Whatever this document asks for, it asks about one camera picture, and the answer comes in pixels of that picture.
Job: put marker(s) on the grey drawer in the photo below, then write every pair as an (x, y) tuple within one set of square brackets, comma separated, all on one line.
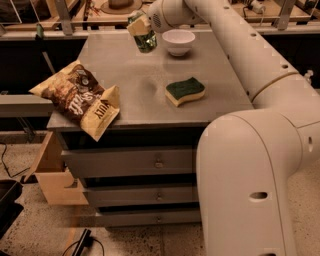
[(142, 218), (131, 161), (141, 195)]

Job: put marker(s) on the round tan base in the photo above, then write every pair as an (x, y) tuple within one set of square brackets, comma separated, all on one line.
[(119, 7)]

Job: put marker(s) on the black bin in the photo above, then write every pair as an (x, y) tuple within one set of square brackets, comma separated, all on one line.
[(10, 191)]

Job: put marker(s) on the brown yellow chip bag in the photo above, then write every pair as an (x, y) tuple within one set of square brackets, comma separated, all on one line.
[(77, 94)]

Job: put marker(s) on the wooden bench with metal frame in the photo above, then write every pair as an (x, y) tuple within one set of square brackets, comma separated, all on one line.
[(266, 16)]

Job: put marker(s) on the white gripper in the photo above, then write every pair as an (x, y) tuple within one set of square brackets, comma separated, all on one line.
[(155, 15)]

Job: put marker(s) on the bottom grey drawer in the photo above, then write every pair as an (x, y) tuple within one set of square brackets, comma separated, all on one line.
[(142, 218)]

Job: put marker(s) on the clear soap bottle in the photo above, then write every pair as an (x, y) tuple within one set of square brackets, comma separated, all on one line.
[(308, 76)]

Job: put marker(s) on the middle grey drawer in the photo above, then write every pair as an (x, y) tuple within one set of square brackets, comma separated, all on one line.
[(141, 195)]

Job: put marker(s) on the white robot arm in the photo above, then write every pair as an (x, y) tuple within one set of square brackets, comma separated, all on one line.
[(245, 158)]

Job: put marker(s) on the black device on floor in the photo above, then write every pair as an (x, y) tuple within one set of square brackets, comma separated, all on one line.
[(86, 240)]

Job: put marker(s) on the top grey drawer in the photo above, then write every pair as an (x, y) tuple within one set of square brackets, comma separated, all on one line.
[(131, 161)]

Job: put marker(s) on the green soda can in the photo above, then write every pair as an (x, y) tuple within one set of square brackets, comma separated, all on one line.
[(145, 43)]

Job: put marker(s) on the light wooden box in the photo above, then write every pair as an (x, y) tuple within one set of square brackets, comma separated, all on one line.
[(56, 182)]

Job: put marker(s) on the white ceramic bowl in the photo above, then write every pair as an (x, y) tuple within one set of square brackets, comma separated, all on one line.
[(178, 41)]

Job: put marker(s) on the green and yellow sponge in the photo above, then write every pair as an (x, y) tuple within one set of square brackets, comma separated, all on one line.
[(184, 91)]

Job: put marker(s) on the grey drawer cabinet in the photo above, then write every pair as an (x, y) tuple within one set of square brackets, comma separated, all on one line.
[(147, 118)]

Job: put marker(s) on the green handled tool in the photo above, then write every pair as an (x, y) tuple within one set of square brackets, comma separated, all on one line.
[(40, 39)]

